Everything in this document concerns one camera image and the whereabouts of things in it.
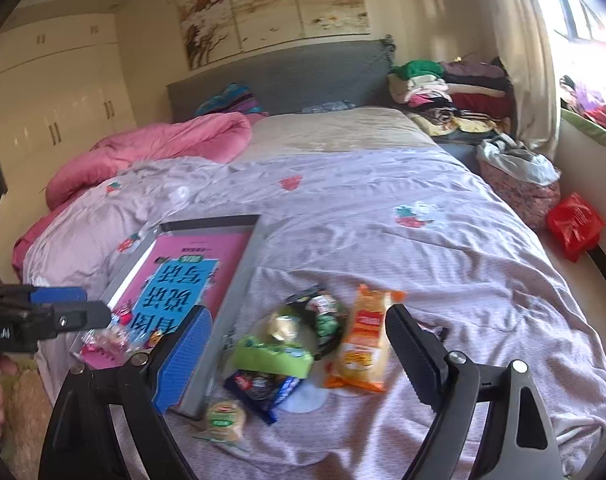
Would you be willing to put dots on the floral cloth bag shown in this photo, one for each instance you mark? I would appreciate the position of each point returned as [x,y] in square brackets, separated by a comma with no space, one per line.
[523,200]

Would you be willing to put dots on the cream curtain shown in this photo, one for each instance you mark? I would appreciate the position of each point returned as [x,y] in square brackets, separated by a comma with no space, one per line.
[523,60]

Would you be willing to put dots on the green yellow floor mat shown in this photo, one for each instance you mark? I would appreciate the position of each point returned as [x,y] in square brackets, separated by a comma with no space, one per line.
[28,400]

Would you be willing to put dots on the green snack packet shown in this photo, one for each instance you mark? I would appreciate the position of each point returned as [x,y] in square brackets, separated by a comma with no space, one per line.
[268,357]

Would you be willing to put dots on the cream wardrobe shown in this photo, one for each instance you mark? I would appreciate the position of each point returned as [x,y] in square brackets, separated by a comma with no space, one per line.
[58,90]

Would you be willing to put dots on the red plastic bag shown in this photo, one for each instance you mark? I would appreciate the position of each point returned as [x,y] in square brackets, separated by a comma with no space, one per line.
[575,225]

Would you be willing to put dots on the black green pea packet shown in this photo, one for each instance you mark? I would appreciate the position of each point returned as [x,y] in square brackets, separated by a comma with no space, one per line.
[328,325]

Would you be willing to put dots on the blue patterned cloth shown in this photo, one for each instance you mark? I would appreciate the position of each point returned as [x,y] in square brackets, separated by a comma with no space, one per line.
[328,106]

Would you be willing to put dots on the pile of folded clothes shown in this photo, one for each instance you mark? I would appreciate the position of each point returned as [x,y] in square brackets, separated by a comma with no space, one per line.
[453,95]

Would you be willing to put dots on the striped colourful cloth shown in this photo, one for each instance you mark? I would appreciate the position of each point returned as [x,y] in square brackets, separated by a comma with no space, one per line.
[228,100]

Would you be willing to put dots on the clear pastry packet green label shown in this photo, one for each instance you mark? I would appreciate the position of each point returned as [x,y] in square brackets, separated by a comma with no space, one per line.
[103,342]
[225,417]

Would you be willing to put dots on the wall painting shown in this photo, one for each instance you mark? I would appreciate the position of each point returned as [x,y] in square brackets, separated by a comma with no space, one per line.
[273,10]

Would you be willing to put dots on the blue cookie packet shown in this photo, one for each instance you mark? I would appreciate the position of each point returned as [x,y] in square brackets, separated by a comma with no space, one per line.
[260,390]

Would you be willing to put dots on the pink quilt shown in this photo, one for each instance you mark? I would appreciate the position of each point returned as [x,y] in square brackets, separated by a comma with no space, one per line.
[158,145]

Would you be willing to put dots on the grey tray with pink book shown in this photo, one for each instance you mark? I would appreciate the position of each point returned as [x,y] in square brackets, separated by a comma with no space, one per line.
[193,255]

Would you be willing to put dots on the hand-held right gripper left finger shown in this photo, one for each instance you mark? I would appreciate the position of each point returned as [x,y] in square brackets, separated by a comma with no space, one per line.
[183,360]

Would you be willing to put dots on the orange cracker packet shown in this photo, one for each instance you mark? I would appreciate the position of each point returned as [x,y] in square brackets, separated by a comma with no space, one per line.
[363,345]

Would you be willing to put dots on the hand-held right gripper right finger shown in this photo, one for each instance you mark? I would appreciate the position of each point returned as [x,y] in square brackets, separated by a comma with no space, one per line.
[418,355]

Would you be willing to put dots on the beige blanket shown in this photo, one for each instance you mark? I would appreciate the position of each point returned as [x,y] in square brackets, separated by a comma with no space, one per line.
[333,130]

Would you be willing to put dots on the grey headboard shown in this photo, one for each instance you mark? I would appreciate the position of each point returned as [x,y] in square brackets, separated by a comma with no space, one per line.
[308,75]

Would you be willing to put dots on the heap of colourful clothes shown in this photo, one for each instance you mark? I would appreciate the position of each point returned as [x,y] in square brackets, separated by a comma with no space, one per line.
[593,105]

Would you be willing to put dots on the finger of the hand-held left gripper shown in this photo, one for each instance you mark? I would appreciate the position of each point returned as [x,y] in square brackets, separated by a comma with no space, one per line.
[58,296]
[78,316]

